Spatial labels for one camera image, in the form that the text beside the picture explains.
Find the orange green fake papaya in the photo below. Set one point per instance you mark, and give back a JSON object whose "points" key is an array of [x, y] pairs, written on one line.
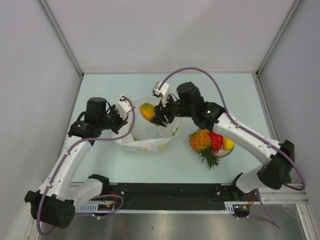
{"points": [[147, 110]]}

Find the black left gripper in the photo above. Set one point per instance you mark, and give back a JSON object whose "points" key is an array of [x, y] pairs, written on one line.
{"points": [[121, 122]]}

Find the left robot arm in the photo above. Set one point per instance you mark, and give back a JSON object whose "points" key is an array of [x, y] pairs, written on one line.
{"points": [[53, 203]]}

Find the yellow fake mango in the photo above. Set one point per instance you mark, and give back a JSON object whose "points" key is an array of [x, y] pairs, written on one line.
{"points": [[227, 144]]}

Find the red fake pepper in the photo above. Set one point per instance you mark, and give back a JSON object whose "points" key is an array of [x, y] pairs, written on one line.
{"points": [[216, 141]]}

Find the left aluminium corner post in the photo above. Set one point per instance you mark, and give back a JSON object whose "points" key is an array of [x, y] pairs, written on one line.
{"points": [[48, 13]]}

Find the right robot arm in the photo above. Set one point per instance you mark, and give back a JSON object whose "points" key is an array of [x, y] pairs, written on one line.
{"points": [[213, 117]]}

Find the aluminium corner post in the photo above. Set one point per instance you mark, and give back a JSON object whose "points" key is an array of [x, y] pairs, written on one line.
{"points": [[279, 35], [48, 13]]}

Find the white slotted cable duct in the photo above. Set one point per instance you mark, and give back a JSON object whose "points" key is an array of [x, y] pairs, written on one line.
{"points": [[103, 207]]}

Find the white plastic bag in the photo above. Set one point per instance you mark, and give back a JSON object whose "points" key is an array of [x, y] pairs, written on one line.
{"points": [[152, 138]]}

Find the round printed plate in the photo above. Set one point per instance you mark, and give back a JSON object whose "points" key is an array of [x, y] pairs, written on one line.
{"points": [[223, 153]]}

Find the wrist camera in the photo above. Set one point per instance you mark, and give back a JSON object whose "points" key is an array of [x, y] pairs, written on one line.
{"points": [[125, 106], [161, 90]]}

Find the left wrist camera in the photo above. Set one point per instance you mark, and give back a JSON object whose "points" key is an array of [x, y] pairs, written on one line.
{"points": [[125, 106]]}

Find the orange fake pineapple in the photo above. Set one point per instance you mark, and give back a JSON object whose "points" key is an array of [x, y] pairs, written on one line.
{"points": [[201, 143]]}

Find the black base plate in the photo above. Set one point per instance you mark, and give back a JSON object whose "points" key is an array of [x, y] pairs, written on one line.
{"points": [[177, 192]]}

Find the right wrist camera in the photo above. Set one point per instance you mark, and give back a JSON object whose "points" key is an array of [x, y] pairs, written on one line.
{"points": [[161, 90]]}

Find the right aluminium corner post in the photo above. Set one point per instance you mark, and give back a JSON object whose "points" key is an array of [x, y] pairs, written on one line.
{"points": [[279, 35]]}

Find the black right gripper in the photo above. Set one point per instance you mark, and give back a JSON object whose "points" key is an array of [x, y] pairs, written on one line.
{"points": [[160, 111]]}

